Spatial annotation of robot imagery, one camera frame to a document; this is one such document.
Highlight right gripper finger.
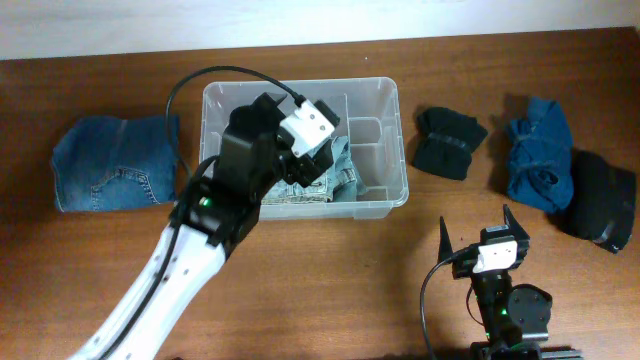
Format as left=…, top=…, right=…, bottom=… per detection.
left=438, top=216, right=454, bottom=264
left=503, top=204, right=530, bottom=241

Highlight light blue jeans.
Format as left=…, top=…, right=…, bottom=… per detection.
left=262, top=136, right=368, bottom=205

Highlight blue taped sweater bundle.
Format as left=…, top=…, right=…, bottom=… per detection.
left=507, top=97, right=574, bottom=214

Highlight dark blue jeans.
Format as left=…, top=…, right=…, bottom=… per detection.
left=51, top=115, right=179, bottom=212

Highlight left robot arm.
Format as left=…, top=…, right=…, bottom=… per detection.
left=73, top=93, right=340, bottom=359

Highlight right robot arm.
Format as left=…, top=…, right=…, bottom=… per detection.
left=438, top=206, right=552, bottom=360

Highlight clear plastic storage bin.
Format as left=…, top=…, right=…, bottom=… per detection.
left=199, top=77, right=409, bottom=220

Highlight large black taped cloth bundle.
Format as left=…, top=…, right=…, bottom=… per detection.
left=563, top=151, right=637, bottom=254

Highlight small black taped cloth roll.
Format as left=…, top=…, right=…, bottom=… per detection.
left=413, top=107, right=488, bottom=181

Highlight right black camera cable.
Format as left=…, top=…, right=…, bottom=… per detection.
left=419, top=247, right=484, bottom=360

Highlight black camera cable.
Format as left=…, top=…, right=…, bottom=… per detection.
left=99, top=64, right=307, bottom=360
left=419, top=247, right=484, bottom=360

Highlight black aluminium rail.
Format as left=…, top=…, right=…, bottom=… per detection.
left=469, top=342, right=585, bottom=360

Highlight left black camera cable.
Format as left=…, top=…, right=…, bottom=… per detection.
left=99, top=64, right=307, bottom=360

